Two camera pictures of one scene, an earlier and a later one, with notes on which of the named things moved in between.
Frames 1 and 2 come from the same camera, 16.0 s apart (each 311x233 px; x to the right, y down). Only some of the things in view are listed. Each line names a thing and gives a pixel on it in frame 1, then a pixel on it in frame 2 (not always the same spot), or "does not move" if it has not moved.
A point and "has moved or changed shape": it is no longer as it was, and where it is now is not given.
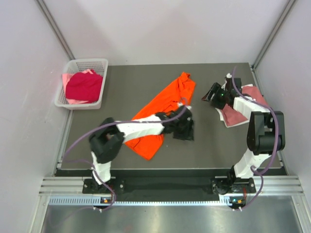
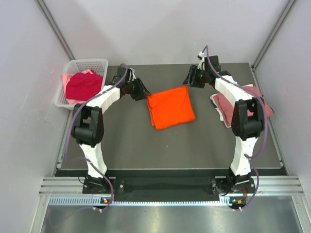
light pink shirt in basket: (65, 77) does not move
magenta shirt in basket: (85, 87) does not move
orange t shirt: (179, 91) has moved or changed shape
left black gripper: (187, 134) -> (141, 90)
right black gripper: (215, 89) -> (193, 73)
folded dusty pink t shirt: (231, 117) does not move
